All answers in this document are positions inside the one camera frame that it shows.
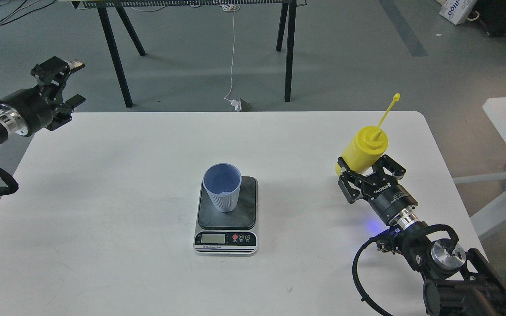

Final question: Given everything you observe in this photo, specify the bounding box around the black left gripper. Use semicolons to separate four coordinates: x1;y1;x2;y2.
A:
0;56;86;136

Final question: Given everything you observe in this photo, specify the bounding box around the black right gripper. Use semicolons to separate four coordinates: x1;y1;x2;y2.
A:
337;154;418;226

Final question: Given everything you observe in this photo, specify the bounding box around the yellow squeeze bottle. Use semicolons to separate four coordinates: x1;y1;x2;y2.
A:
340;93;401;174

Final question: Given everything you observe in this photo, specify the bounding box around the blue plastic cup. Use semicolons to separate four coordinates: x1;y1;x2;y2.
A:
202;163;242;213

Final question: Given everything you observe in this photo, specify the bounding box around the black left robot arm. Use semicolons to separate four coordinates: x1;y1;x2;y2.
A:
0;56;86;196

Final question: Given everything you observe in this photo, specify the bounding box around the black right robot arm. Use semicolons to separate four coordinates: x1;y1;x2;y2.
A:
338;155;506;316

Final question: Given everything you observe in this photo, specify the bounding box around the digital kitchen scale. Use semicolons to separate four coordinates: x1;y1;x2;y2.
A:
193;176;259;256

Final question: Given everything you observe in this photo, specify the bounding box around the white power adapter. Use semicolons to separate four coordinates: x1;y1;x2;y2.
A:
230;99;252;112

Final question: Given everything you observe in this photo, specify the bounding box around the black trestle table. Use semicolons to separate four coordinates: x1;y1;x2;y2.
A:
66;0;308;109

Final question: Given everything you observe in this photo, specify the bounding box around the white cardboard box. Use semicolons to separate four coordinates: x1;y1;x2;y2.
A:
438;0;477;25

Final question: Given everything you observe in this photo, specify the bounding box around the white hanging cable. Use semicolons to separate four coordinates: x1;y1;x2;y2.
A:
223;4;241;104

